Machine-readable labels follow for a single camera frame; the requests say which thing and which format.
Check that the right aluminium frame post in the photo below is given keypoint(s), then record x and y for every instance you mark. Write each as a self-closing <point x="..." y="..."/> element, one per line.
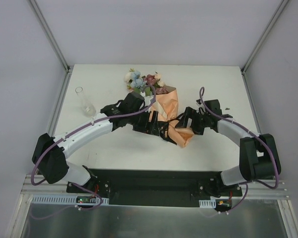
<point x="265" y="34"/>

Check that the artificial flower bunch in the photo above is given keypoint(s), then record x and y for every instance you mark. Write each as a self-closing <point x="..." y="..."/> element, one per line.
<point x="138" y="83"/>

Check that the front aluminium rail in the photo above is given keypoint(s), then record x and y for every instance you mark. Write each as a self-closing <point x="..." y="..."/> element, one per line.
<point x="64" y="193"/>

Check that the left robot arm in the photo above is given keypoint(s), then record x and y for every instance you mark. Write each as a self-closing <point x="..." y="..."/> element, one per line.
<point x="51" y="153"/>

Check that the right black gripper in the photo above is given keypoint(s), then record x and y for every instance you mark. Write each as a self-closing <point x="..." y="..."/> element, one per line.
<point x="186" y="119"/>

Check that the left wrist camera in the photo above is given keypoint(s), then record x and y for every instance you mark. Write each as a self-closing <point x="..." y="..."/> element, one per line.
<point x="149" y="98"/>

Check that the aluminium frame post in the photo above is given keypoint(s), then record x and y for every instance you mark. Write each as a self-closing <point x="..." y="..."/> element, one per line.
<point x="48" y="33"/>
<point x="265" y="34"/>

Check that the clear glass vase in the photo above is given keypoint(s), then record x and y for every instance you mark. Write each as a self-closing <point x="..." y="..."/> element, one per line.
<point x="86" y="105"/>

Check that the orange wrapping paper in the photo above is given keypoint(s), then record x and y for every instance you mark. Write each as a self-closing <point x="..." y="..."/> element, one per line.
<point x="167" y="106"/>

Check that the left aluminium frame post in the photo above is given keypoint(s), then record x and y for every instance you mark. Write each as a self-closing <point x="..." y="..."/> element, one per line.
<point x="48" y="33"/>

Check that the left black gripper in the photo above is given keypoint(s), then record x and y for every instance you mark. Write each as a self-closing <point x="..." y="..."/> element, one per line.
<point x="153" y="124"/>

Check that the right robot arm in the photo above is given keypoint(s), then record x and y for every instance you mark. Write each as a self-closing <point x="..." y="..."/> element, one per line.
<point x="258" y="155"/>

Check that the black ribbon gold lettering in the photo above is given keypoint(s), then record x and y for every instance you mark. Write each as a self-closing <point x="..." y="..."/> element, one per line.
<point x="168" y="132"/>

